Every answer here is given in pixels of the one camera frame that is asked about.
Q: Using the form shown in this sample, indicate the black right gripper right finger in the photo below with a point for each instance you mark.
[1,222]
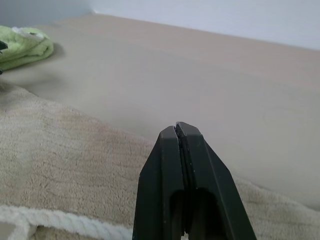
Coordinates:
[212,185]

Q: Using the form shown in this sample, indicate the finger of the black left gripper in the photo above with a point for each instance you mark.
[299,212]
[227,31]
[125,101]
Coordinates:
[2,46]

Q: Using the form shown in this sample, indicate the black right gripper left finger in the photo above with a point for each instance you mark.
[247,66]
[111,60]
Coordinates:
[160,180]

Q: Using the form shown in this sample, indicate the beige fleece towel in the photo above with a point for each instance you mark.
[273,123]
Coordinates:
[62,160]

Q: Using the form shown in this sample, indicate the green cloth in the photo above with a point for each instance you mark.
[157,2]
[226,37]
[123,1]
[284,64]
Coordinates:
[23,48]

